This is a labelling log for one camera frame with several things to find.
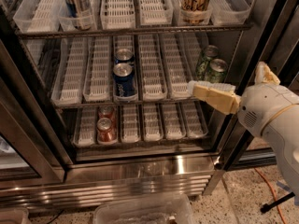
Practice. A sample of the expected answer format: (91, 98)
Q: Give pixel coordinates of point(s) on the green can front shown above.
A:
(216, 71)

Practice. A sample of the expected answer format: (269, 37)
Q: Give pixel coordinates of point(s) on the blue pepsi can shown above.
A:
(123, 74)
(124, 56)

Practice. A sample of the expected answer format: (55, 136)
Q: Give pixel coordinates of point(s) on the green can rear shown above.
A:
(209, 53)

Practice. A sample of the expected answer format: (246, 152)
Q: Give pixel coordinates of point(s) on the stainless steel fridge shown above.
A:
(52, 83)

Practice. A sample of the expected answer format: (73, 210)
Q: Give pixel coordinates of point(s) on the red can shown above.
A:
(107, 112)
(106, 132)

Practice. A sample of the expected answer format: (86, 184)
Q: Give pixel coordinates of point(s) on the black stand leg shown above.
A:
(266, 207)

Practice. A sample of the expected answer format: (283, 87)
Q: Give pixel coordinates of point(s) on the red can rear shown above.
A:
(107, 112)

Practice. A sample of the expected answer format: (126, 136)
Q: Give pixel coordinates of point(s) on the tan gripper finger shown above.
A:
(263, 74)
(220, 96)

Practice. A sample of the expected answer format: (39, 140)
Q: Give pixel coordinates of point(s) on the silver blue tall can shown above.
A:
(76, 15)

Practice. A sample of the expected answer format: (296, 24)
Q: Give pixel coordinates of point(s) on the blue Pepsi can rear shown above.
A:
(124, 56)

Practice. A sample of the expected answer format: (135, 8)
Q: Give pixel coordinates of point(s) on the clear plastic bin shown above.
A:
(161, 208)

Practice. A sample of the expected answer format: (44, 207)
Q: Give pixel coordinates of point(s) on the red can front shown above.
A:
(106, 132)

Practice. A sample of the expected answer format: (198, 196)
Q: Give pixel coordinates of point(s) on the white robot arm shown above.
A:
(282, 135)

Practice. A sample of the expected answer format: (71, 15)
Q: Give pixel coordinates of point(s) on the blue Pepsi can front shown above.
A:
(123, 74)

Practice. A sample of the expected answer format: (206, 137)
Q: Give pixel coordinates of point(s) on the orange tall can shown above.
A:
(194, 11)

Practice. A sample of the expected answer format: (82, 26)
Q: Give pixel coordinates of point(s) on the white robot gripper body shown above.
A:
(263, 106)

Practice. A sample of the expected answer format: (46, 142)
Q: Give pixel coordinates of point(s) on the green can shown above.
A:
(209, 53)
(216, 71)

